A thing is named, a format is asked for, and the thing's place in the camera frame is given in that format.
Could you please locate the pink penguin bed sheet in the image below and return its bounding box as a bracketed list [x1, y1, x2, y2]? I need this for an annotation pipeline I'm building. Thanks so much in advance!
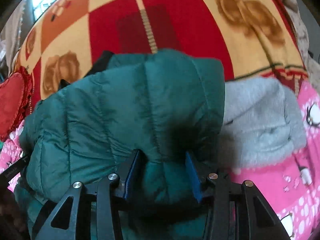
[9, 82, 319, 239]

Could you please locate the red orange checkered blanket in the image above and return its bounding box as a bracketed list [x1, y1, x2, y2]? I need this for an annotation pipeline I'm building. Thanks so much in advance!
[14, 0, 308, 100]

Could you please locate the red heart-shaped pillow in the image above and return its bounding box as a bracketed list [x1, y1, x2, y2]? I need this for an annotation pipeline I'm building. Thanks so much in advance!
[1, 66, 33, 141]

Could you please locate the grey folded sweater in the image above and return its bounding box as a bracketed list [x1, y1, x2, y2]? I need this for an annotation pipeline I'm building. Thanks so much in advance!
[217, 77, 306, 168]

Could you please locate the person's left hand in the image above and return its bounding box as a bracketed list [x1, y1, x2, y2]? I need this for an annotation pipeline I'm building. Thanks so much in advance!
[1, 189, 26, 239]

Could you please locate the green puffer jacket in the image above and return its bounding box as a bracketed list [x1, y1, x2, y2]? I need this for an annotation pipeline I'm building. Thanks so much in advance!
[14, 50, 225, 239]

